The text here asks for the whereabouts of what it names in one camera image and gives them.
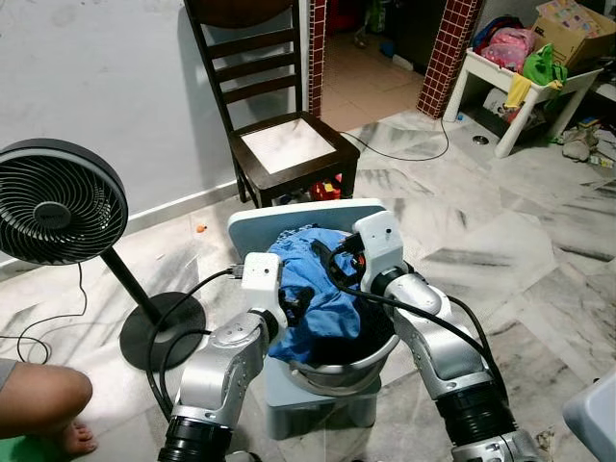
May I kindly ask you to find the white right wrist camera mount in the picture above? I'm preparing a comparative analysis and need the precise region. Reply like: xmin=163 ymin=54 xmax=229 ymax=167
xmin=352 ymin=210 xmax=407 ymax=285

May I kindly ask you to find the thin black fan cable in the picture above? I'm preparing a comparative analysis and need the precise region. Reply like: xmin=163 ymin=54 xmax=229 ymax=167
xmin=0 ymin=265 xmax=90 ymax=365

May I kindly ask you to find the small yellow cloth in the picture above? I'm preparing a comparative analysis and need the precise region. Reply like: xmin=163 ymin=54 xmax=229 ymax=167
xmin=503 ymin=75 xmax=532 ymax=109

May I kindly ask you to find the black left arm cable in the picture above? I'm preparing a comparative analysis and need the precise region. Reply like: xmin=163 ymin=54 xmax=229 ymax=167
xmin=144 ymin=266 xmax=244 ymax=420

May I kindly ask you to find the wide red brick pillar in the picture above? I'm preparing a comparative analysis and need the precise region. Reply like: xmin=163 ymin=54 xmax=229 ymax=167
xmin=416 ymin=0 xmax=482 ymax=119

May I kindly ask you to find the navy garment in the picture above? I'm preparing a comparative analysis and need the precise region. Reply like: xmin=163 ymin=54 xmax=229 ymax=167
xmin=303 ymin=322 xmax=376 ymax=365

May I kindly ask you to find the red toy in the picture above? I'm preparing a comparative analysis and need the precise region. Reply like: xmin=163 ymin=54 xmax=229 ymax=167
xmin=310 ymin=178 xmax=343 ymax=201

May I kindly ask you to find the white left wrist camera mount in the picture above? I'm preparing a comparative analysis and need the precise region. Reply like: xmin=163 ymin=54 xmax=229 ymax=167
xmin=241 ymin=252 xmax=288 ymax=328

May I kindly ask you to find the dark wooden chair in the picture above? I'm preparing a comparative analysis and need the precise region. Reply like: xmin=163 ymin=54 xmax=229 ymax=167
xmin=183 ymin=0 xmax=360 ymax=208

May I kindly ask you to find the grey plush toy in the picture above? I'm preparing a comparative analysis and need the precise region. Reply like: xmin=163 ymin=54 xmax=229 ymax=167
xmin=563 ymin=125 xmax=603 ymax=163

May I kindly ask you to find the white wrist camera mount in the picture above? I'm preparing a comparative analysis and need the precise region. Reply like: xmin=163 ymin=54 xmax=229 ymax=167
xmin=241 ymin=252 xmax=288 ymax=328
xmin=352 ymin=210 xmax=407 ymax=285

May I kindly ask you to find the blue shirt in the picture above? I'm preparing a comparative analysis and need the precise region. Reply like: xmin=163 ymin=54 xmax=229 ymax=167
xmin=267 ymin=226 xmax=365 ymax=365

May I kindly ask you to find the white folding table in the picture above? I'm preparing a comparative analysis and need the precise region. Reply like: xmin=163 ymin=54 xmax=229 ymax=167
xmin=563 ymin=375 xmax=616 ymax=462

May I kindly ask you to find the pink backpack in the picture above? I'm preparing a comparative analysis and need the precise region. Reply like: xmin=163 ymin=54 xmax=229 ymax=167
xmin=476 ymin=27 xmax=535 ymax=73

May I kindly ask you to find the person's bare leg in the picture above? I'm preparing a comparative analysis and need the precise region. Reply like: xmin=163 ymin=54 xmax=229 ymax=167
xmin=0 ymin=361 xmax=97 ymax=458

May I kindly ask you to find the narrow red brick pillar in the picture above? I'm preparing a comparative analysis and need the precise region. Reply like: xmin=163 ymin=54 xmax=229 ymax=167
xmin=306 ymin=0 xmax=326 ymax=116

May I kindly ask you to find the black standing fan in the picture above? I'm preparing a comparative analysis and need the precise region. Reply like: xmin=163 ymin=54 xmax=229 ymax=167
xmin=0 ymin=140 xmax=208 ymax=372

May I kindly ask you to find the white kids table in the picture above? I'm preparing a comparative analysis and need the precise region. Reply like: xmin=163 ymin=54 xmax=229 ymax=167
xmin=448 ymin=48 xmax=603 ymax=160

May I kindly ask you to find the black floor cable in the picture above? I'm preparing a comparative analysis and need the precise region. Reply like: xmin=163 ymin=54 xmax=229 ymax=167
xmin=342 ymin=120 xmax=451 ymax=165

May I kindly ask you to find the cardboard box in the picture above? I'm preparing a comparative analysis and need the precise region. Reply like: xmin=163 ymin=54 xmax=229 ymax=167
xmin=532 ymin=0 xmax=616 ymax=66

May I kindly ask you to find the white laundry basket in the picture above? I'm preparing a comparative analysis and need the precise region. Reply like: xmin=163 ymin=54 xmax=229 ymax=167
xmin=284 ymin=327 xmax=400 ymax=398

